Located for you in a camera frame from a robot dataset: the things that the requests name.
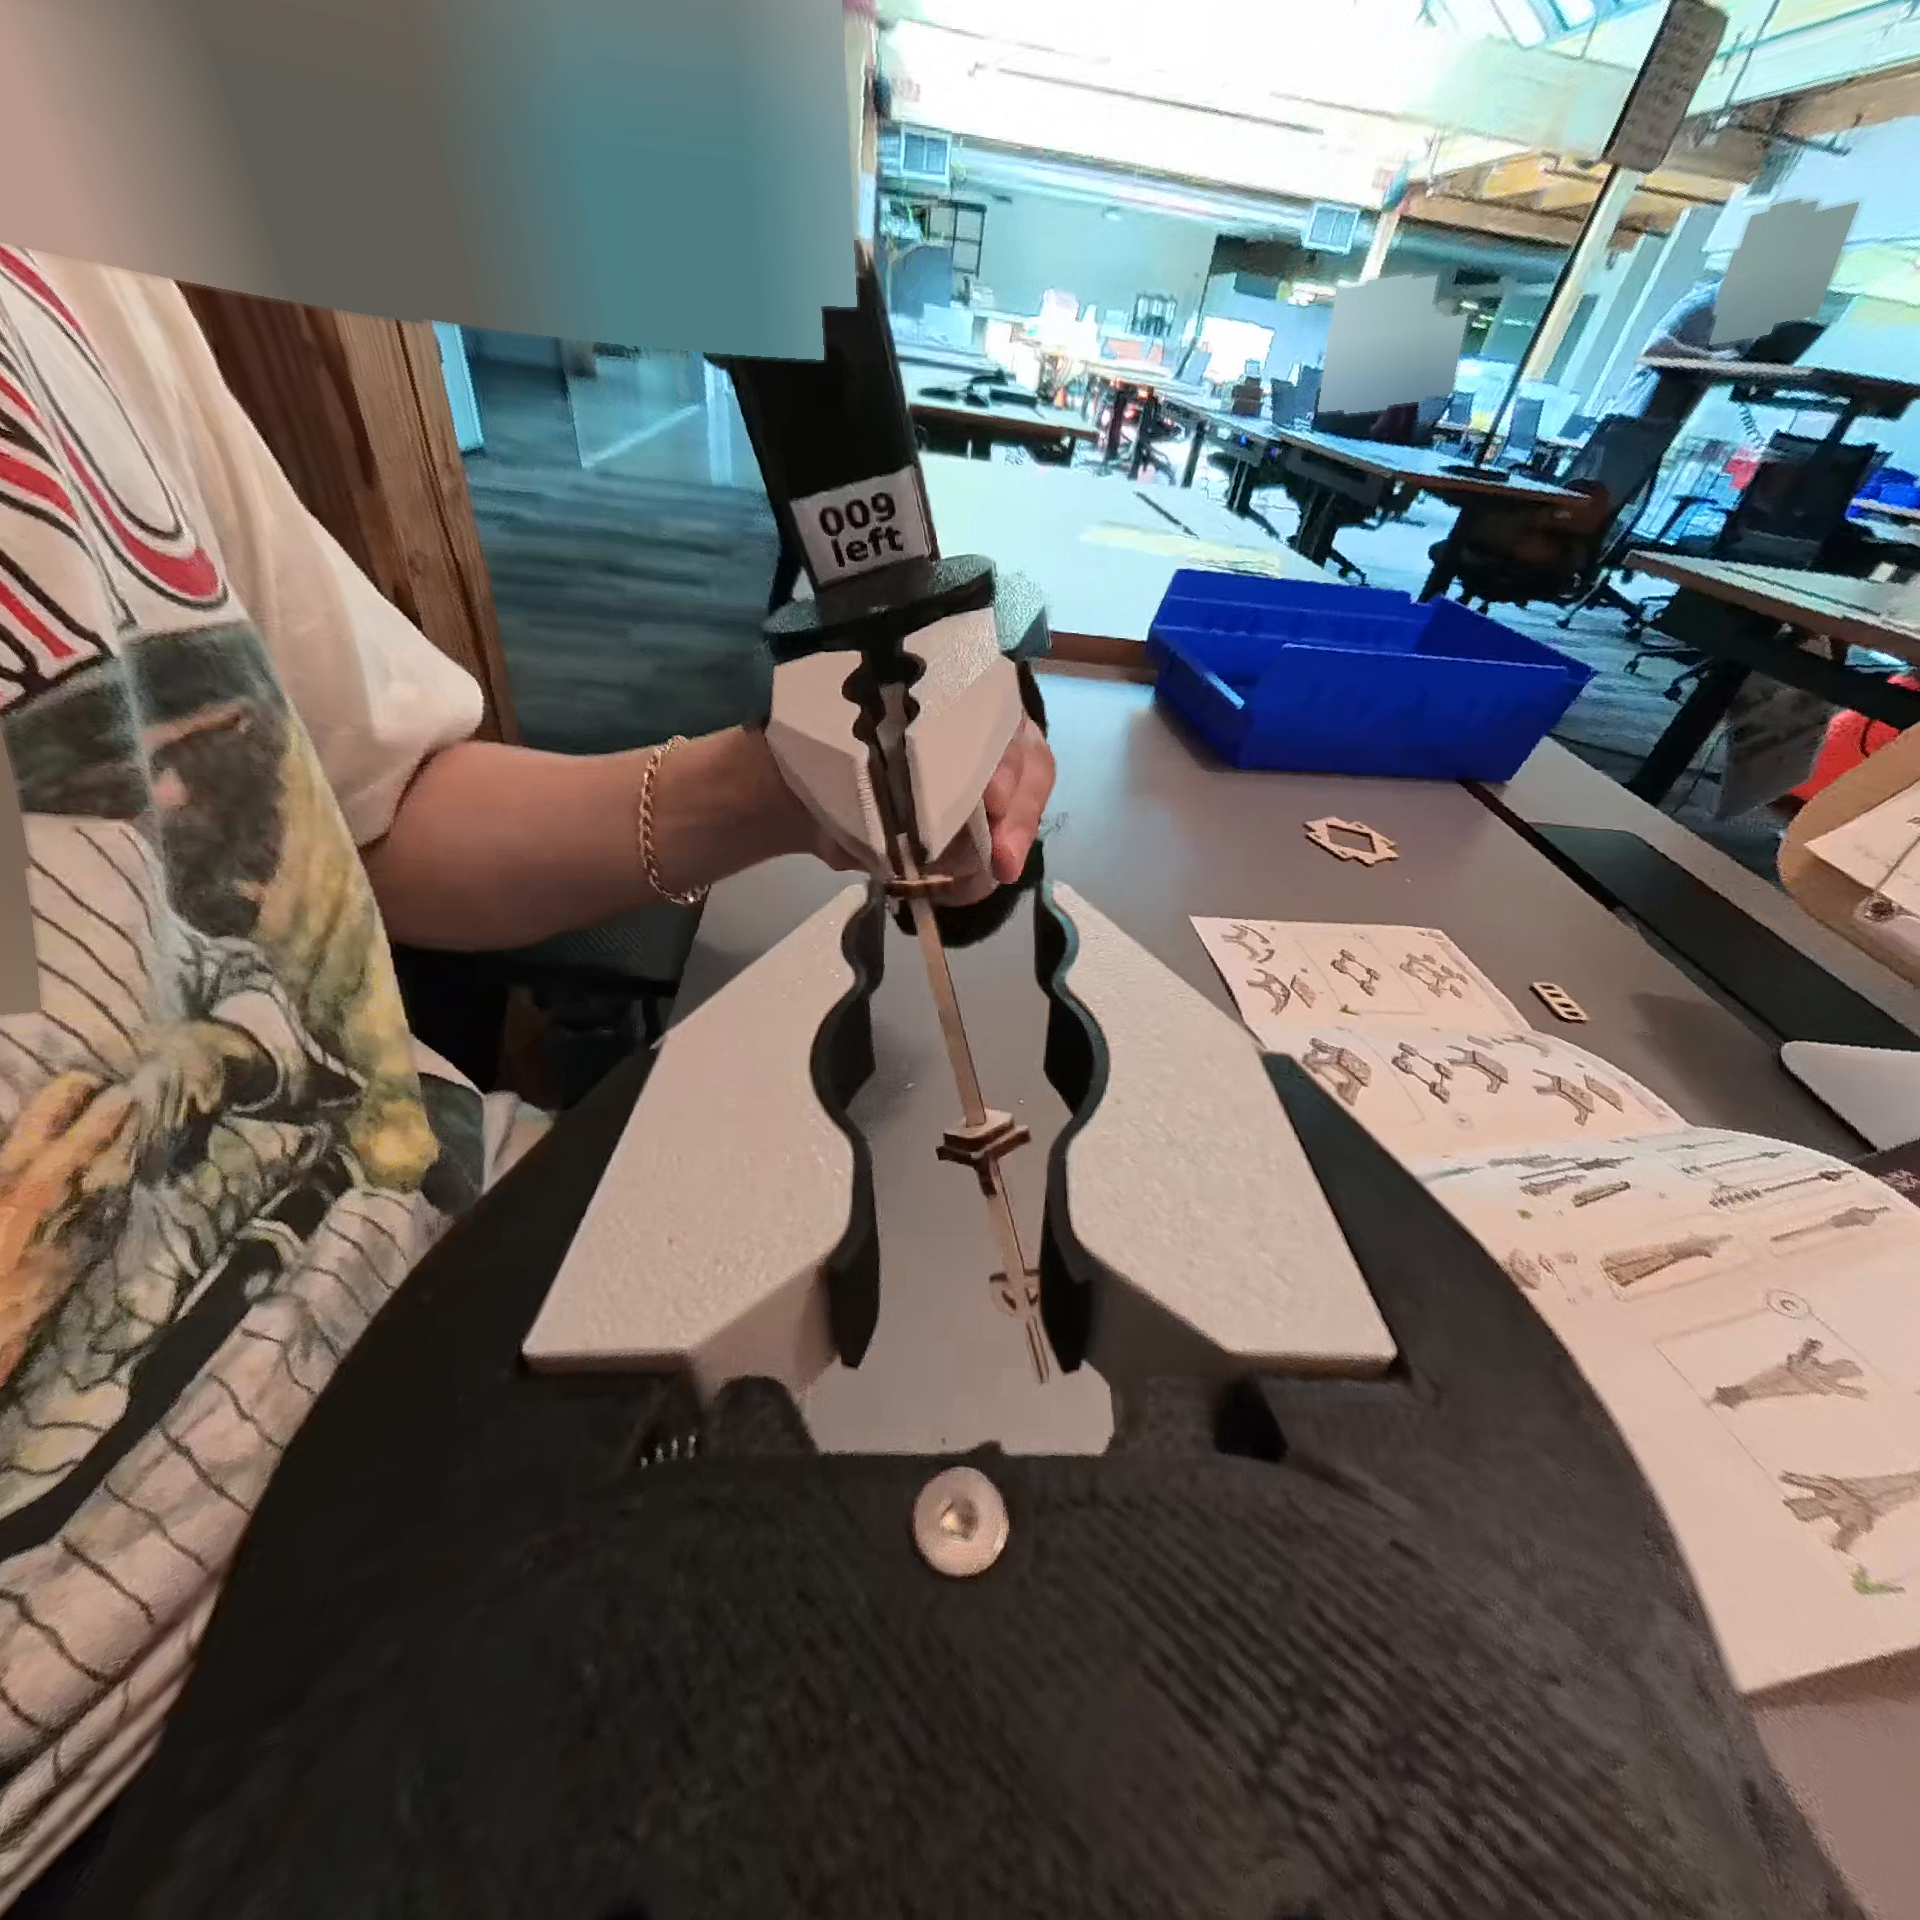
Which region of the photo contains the blue plastic bin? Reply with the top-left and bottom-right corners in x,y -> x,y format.
1148,568 -> 1600,781

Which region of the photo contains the grey desk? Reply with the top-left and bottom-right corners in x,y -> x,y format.
661,661 -> 1920,1920

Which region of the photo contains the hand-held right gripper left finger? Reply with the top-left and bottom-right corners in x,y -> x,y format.
517,883 -> 887,1457

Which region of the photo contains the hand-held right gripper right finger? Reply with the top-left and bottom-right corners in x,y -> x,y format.
1036,881 -> 1403,1454

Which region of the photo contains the red orange bag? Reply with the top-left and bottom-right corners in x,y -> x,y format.
1799,709 -> 1920,819

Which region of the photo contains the white hanging sign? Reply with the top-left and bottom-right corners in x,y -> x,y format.
1603,0 -> 1729,176

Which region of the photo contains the wooden model spire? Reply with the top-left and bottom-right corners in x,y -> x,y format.
884,721 -> 1060,1386

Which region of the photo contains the wooden post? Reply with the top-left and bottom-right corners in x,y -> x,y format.
180,285 -> 519,746

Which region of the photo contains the white top wooden-edge desk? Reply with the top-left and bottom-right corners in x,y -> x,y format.
900,450 -> 1353,689

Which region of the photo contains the folded assembly instruction sheet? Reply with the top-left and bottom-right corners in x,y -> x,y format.
1189,912 -> 1920,1700

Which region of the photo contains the row of office desks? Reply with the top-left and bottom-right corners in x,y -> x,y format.
900,300 -> 1920,812

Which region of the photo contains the black desk panel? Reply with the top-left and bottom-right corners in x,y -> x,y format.
1529,822 -> 1920,1056

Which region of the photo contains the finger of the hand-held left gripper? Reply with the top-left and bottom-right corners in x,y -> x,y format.
893,604 -> 1030,886
768,654 -> 913,890

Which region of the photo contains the gold chain bracelet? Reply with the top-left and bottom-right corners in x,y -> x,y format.
638,736 -> 710,907

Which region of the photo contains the plywood clipboard stand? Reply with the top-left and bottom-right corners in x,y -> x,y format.
1776,728 -> 1920,995

